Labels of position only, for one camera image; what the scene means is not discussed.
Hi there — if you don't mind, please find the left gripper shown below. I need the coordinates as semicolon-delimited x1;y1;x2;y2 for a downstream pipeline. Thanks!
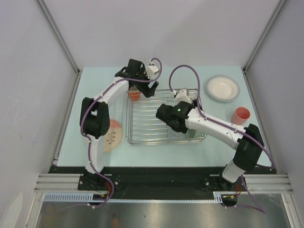
134;67;158;97

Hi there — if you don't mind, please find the orange mug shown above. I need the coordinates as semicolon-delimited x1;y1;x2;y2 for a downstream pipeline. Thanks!
128;87;142;102

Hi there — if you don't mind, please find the orange white bowl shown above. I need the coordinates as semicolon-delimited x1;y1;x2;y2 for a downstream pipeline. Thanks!
192;99;198;107

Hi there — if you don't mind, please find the light green bowl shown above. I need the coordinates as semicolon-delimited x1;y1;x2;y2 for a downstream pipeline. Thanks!
185;129;205;139

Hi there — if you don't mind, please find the white deep plate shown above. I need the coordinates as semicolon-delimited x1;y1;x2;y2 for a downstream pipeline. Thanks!
205;75;240;102

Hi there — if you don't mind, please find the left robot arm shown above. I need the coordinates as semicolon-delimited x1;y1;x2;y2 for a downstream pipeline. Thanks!
80;57;162;190

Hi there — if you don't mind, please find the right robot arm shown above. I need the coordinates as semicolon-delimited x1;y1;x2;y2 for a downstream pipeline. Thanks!
156;101;264;190

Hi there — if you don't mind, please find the pink cream floral plate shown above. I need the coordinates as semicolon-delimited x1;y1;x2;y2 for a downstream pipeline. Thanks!
94;119;123;154

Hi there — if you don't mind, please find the pink plastic cup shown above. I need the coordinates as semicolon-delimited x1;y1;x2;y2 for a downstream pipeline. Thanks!
231;107;250;125

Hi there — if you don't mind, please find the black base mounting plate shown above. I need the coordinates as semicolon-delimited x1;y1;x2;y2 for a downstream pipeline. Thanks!
48;165;277;200

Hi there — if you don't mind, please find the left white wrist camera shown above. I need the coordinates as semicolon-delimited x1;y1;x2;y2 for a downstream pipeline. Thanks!
146;61;160;80

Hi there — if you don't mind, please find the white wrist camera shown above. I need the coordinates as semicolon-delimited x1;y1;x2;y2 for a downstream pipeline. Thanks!
171;89;192;104
146;61;160;80

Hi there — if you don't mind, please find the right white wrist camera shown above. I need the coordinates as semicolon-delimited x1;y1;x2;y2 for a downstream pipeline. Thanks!
171;89;192;104

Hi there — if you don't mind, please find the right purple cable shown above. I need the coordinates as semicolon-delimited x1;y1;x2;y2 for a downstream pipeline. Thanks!
168;65;276;212

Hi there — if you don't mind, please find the purple cable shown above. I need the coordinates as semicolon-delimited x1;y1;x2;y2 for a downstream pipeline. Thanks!
168;65;276;212
80;57;163;209

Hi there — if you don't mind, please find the metal wire dish rack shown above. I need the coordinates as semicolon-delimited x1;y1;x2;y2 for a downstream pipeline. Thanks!
126;89;207;145

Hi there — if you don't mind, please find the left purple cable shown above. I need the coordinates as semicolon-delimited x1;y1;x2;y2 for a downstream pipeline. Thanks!
80;57;163;209

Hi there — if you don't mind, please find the white cable duct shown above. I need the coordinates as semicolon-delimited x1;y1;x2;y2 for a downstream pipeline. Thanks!
44;192;94;202

